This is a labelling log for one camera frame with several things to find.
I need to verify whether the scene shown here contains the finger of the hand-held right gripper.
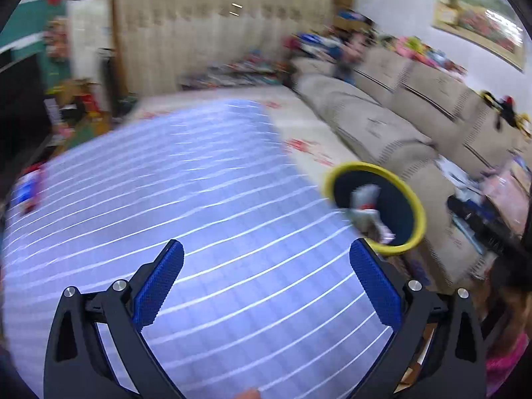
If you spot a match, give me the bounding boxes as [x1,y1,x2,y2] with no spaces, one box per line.
[446,195,517,253]

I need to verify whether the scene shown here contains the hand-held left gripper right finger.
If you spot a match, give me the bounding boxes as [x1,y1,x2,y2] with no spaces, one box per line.
[346,238,488,399]

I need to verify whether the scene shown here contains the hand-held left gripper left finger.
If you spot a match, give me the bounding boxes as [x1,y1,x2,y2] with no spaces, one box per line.
[44,239,186,399]

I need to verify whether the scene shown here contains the yellow rimmed dark bin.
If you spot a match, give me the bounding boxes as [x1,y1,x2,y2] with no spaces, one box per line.
[323,162,427,257]

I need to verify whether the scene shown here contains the white papers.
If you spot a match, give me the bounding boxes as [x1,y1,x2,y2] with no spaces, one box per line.
[436,155,487,200]

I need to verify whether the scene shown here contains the blue checked tablecloth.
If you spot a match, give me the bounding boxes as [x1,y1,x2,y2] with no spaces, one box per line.
[2,98,396,399]

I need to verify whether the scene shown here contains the person's pink clothing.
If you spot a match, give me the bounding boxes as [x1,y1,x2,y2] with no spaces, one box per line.
[484,332,531,398]

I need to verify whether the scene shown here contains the yellow black plush toy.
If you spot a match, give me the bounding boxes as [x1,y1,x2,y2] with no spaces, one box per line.
[477,89,532,134]

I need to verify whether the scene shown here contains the beige sofa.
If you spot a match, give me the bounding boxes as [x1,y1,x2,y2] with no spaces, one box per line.
[290,45,532,292]

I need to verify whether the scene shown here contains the red and blue packet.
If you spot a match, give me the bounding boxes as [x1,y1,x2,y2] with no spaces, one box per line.
[25,165,45,213]

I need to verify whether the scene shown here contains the small blue carton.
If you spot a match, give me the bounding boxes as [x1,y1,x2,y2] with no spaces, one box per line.
[14,172,36,209]

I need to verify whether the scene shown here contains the green television cabinet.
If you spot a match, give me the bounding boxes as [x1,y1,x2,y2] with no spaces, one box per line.
[62,115,113,151]

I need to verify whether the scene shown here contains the row of plush toys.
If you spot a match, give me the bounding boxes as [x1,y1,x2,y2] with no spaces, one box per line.
[373,35,468,76]

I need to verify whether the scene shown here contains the black tower fan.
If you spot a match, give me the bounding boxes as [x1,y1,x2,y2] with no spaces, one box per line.
[97,47,121,113]

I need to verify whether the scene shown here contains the large black television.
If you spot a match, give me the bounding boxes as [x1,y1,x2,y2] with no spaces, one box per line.
[0,52,53,201]

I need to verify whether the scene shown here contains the cluttered glass coffee table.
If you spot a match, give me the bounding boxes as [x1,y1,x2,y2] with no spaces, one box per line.
[178,52,294,90]

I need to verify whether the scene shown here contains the pile of bags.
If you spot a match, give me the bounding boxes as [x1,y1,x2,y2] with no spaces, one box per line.
[284,29,375,61]

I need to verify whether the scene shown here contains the stacked cardboard boxes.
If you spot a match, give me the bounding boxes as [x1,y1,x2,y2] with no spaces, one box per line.
[332,0,375,34]

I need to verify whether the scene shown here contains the beige embroidered curtain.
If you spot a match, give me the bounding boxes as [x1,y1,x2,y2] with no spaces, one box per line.
[110,0,346,97]

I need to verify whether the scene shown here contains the artificial flower bunch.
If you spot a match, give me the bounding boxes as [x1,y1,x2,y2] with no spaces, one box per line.
[43,16,69,63]

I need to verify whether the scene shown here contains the framed wall painting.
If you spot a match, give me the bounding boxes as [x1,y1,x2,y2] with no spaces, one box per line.
[432,0,527,72]

